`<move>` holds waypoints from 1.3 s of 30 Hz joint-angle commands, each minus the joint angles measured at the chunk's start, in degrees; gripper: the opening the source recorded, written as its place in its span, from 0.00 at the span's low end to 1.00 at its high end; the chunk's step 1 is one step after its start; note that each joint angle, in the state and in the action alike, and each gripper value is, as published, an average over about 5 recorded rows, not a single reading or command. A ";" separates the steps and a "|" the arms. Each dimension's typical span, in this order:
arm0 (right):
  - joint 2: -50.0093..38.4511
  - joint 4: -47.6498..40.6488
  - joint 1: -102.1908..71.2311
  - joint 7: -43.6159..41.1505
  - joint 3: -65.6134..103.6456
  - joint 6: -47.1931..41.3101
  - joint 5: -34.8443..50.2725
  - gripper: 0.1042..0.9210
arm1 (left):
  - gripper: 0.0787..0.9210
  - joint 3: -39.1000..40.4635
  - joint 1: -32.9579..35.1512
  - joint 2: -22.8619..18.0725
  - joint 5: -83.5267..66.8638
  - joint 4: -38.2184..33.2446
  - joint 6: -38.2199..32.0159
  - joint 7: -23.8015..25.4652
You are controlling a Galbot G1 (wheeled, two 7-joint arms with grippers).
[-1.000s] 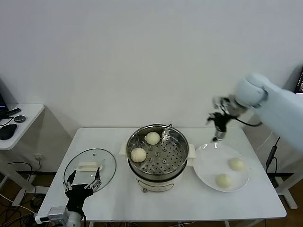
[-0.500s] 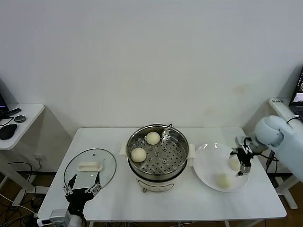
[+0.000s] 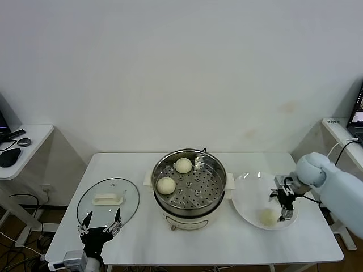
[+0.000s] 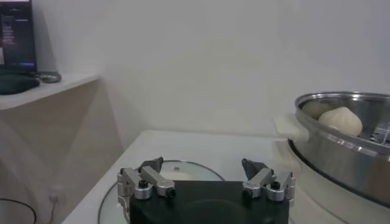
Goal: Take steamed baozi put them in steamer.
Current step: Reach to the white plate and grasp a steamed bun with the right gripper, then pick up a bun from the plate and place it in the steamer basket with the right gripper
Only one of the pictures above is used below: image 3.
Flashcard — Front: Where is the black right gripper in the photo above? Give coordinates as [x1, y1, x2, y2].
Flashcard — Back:
[269, 186, 297, 222]

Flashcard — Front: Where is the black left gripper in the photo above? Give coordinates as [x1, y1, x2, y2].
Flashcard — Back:
[77, 208, 123, 258]

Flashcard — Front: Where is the white steamed baozi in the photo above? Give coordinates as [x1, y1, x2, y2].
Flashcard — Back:
[156, 177, 176, 196]
[259, 208, 280, 227]
[174, 158, 193, 174]

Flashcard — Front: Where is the glass lid with white handle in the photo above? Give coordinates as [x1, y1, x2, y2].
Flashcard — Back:
[75, 177, 141, 232]

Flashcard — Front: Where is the steel perforated steamer tray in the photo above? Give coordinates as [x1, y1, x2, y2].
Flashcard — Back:
[143, 148, 236, 210]

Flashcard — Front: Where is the white round plate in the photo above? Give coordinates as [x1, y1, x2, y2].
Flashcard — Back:
[231, 171, 299, 231]

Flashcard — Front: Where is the white electric pot base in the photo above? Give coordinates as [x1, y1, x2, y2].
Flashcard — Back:
[154, 192, 225, 232]

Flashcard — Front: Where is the white side table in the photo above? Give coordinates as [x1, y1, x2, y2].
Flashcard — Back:
[0, 124, 87, 247]
[292, 117, 363, 252]

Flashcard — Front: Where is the black computer mouse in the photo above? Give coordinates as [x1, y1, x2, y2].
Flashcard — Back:
[0, 147, 22, 168]

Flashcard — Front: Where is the black open laptop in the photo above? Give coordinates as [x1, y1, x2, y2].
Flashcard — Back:
[346, 79, 363, 146]
[0, 107, 14, 145]

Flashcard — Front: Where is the black stick shaped device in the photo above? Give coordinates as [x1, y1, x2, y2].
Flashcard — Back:
[5, 129, 27, 141]

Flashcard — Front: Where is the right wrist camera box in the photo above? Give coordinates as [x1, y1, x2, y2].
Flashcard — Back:
[273, 175, 294, 189]

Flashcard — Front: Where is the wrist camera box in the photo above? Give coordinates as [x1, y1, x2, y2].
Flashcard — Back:
[273, 175, 294, 189]
[62, 250, 88, 269]

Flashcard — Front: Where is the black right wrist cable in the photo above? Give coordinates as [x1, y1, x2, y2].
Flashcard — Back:
[300, 194, 324, 205]

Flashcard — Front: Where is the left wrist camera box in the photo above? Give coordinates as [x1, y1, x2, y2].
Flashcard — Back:
[62, 250, 88, 269]

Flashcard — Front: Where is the black floor cable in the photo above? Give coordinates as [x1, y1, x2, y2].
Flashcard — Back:
[10, 193, 48, 250]

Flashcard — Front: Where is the white charging cable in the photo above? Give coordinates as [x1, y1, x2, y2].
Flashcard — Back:
[327, 138, 360, 159]

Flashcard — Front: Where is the black cable with adapter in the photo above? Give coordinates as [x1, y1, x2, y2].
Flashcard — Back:
[334, 140, 358, 168]

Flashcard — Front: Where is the white floor cable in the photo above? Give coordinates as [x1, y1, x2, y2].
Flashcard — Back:
[0, 231, 46, 260]

